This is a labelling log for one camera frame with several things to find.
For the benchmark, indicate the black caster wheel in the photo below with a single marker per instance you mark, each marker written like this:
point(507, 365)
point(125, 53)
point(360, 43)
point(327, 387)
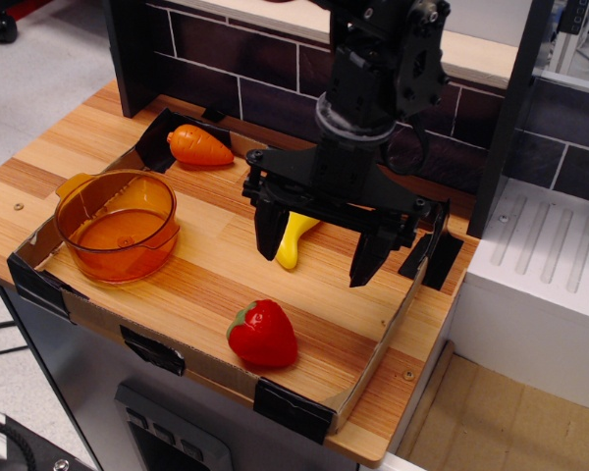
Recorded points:
point(8, 29)

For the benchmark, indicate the toy oven front panel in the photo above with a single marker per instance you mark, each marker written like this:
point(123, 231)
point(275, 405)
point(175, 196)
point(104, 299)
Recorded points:
point(164, 440)

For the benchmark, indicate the white toy sink drainboard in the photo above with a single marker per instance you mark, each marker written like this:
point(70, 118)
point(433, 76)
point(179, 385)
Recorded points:
point(523, 307)

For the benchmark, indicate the orange toy carrot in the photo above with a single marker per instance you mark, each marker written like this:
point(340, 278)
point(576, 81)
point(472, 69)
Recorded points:
point(192, 145)

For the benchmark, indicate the red toy strawberry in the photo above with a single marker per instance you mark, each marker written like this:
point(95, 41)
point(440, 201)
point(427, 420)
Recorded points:
point(262, 334)

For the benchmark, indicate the orange transparent plastic pot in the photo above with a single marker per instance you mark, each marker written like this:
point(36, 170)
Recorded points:
point(119, 226)

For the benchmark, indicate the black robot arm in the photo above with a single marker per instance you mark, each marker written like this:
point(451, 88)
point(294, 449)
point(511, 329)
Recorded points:
point(387, 69)

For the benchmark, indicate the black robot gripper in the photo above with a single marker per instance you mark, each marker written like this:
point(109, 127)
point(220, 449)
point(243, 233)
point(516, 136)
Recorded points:
point(339, 182)

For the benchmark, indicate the yellow toy banana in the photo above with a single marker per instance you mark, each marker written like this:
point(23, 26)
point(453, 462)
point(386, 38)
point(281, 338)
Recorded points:
point(297, 226)

